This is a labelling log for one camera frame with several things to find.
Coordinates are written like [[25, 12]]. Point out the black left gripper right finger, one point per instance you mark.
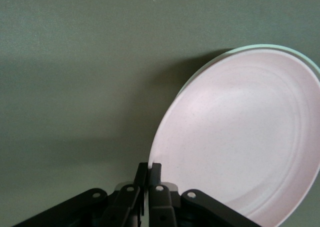
[[160, 199]]

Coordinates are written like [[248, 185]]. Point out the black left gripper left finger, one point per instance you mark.
[[128, 199]]

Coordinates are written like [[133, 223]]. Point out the pink plate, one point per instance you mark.
[[237, 137]]

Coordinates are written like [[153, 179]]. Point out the green plate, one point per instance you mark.
[[262, 46]]

